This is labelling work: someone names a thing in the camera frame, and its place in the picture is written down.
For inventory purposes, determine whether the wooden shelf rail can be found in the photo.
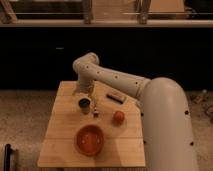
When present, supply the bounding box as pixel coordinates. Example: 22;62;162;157
0;20;213;28

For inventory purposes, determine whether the dark rectangular sponge block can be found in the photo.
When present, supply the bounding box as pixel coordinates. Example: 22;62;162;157
106;92;126;104

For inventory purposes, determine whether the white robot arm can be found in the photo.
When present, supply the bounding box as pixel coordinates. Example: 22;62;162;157
72;53;199;171

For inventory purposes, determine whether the orange bowl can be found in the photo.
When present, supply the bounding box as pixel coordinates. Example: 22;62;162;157
75;124;104;156

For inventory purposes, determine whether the black object at floor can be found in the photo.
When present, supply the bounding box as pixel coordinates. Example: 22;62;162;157
3;144;13;171

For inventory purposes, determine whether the red tomato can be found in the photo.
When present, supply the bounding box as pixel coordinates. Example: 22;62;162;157
113;111;125;124

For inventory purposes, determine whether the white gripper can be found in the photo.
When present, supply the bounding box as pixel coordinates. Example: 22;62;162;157
74;77;94;95

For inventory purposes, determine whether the metal cup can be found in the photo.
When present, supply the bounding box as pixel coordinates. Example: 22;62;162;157
78;98;90;114

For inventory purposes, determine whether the wooden table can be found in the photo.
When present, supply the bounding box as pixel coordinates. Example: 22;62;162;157
38;81;145;168

